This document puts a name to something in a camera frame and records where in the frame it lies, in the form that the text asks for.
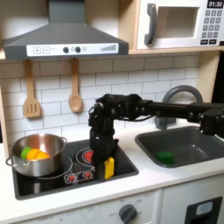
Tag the wooden spoon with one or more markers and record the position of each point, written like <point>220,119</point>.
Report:
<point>75,100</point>

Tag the black toy stove top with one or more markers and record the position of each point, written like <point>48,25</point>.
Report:
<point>43,186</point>

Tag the dark grey sink basin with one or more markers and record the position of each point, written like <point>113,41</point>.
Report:
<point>186,145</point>

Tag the steel pot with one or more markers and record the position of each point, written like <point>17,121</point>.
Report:
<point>43,167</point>

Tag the dark grey oven knob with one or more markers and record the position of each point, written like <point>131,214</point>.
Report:
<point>127,213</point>

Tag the white toy microwave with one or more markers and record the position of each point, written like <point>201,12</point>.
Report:
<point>180,23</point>

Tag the green toy block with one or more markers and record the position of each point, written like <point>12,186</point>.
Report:
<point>165,157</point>

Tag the grey range hood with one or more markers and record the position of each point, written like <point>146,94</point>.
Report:
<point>65,38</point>

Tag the dark grey tap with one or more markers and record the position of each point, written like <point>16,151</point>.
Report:
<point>182,90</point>

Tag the orange toy carrot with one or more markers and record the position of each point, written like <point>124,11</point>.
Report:
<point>36,154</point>

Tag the yellow toy block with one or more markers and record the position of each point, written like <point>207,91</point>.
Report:
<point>109,167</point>

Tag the wooden slotted spatula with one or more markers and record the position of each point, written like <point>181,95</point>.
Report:
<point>31,106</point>

